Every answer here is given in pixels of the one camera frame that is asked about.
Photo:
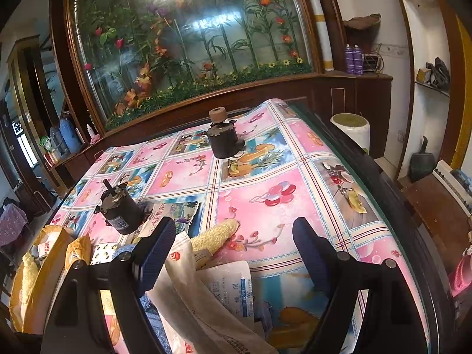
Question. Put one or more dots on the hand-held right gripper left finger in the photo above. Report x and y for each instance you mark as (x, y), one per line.
(158, 258)

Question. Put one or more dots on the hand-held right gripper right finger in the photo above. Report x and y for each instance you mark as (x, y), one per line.
(313, 261)

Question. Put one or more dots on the white pouch red print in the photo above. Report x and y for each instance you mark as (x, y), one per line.
(206, 324)
(48, 241)

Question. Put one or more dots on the cardboard box with yellow tape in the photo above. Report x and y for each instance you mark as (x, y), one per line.
(37, 302)

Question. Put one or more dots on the yellow towel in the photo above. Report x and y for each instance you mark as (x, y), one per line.
(27, 276)

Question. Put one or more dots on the printed snack packet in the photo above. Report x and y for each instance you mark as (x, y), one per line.
(180, 215)

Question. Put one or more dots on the white black spotted packet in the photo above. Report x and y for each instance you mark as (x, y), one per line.
(103, 252)

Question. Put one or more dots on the black motor with label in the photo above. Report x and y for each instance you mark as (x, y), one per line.
(121, 214)

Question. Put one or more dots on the white sachet blue print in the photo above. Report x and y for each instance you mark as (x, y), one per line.
(230, 284)

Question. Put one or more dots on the printed pink tablecloth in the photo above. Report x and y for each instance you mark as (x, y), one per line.
(258, 177)

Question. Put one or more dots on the black motor with wooden spool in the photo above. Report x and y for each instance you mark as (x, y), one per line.
(223, 142)

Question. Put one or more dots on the white cylindrical bin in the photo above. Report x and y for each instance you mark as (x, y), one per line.
(350, 132)

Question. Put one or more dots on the small white bottle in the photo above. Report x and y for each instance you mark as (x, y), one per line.
(90, 131)

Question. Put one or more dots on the dark green jug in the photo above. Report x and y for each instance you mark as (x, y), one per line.
(422, 164)

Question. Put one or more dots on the white red small box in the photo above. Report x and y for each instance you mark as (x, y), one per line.
(51, 158)

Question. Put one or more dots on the chair with purple cloth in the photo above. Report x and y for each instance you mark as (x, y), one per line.
(13, 225)

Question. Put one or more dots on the pink object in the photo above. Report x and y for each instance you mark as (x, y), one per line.
(462, 273)

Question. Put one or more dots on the blue thermos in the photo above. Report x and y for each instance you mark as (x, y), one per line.
(70, 136)

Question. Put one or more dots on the grey blue bottle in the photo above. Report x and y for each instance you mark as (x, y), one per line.
(57, 142)

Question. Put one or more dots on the white box with items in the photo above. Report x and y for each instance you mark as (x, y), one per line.
(450, 180)

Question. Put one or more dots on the green packet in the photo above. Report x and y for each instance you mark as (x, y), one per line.
(45, 143)

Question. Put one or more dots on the dark wooden cabinet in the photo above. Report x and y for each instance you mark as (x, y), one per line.
(332, 96)

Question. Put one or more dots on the purple spray can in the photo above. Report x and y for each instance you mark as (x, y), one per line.
(357, 59)
(349, 59)

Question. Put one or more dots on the small grey appliance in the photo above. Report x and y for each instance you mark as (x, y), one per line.
(370, 62)

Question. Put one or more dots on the glass display with artificial flowers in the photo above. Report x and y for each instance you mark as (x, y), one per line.
(221, 44)

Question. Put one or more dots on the dark bag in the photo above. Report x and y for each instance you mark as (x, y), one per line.
(438, 73)

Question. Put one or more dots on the white yellow rolled poster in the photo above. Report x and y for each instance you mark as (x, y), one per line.
(320, 25)

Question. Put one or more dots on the brown rough ornament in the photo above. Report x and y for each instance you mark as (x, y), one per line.
(363, 25)

